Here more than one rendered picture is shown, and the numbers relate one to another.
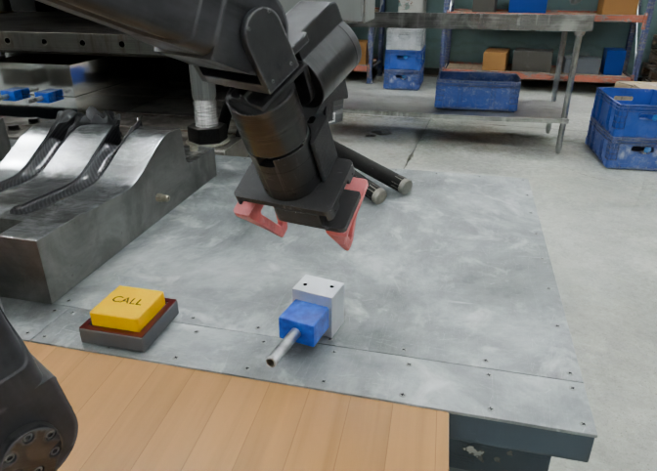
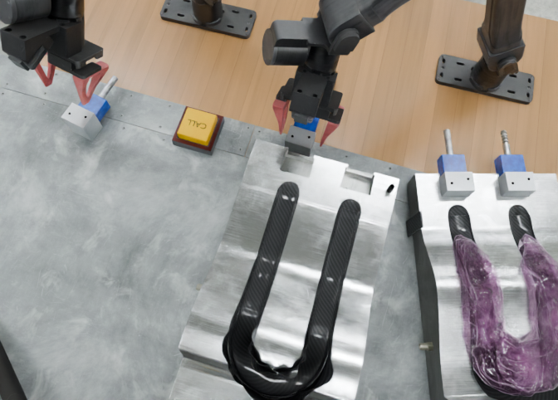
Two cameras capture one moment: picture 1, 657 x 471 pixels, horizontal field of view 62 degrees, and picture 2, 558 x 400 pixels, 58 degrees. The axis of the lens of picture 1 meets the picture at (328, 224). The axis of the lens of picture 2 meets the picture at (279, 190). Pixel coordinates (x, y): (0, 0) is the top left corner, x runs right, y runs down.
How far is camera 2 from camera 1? 1.17 m
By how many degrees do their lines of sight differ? 86
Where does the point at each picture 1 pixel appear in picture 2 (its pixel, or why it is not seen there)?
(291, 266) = (95, 197)
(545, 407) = not seen: outside the picture
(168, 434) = (167, 61)
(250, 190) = (92, 46)
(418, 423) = not seen: hidden behind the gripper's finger
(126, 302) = (197, 122)
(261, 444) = (126, 54)
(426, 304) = (12, 144)
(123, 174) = (230, 265)
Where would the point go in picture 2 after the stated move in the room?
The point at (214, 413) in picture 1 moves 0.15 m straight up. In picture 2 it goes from (147, 70) to (129, 22)
